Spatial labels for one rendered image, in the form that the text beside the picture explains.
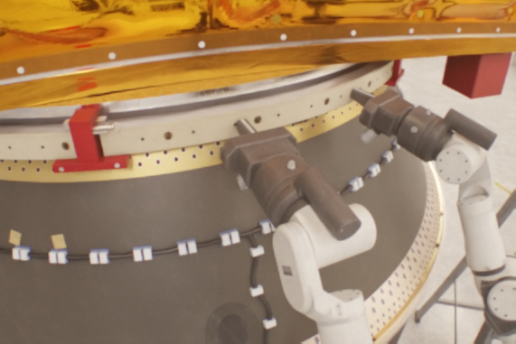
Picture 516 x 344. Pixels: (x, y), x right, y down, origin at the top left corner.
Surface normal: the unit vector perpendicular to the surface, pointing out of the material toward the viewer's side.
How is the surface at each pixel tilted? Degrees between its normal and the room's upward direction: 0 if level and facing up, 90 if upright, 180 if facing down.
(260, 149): 10
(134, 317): 62
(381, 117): 90
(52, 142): 90
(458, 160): 80
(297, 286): 86
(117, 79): 90
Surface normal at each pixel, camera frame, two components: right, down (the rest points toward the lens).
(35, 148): 0.04, 0.51
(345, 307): 0.38, -0.22
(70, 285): 0.04, 0.04
